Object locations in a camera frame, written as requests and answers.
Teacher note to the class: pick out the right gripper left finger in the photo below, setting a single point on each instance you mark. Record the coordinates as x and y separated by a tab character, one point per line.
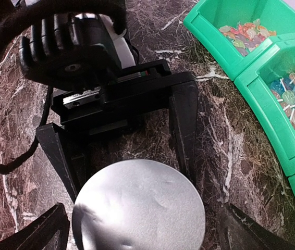
49	231

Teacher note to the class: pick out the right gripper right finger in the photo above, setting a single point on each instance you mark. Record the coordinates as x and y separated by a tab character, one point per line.
237	230

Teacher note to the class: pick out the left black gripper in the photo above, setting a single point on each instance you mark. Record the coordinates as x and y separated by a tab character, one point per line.
141	89

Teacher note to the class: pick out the white jar lid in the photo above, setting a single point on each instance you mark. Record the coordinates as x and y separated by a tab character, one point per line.
138	204

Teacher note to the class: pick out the green three-compartment bin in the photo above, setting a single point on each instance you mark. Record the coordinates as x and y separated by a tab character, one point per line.
272	60

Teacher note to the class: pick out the star gummy candies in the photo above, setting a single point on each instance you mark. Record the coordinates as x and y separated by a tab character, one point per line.
246	37

